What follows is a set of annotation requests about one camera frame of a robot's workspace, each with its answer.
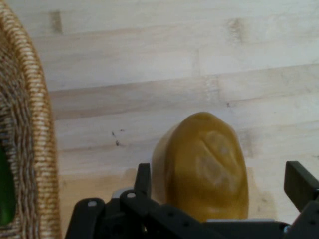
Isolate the woven wicker basket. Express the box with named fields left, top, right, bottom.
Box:
left=0, top=0, right=62, bottom=239

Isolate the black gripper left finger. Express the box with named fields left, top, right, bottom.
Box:
left=65, top=163, right=221, bottom=239

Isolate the green bell pepper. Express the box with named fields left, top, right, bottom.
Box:
left=0, top=146, right=16, bottom=226

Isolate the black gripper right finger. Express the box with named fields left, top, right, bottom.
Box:
left=283, top=160, right=319, bottom=239

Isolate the yellow-brown potato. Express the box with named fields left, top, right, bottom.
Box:
left=151, top=112, right=251, bottom=223

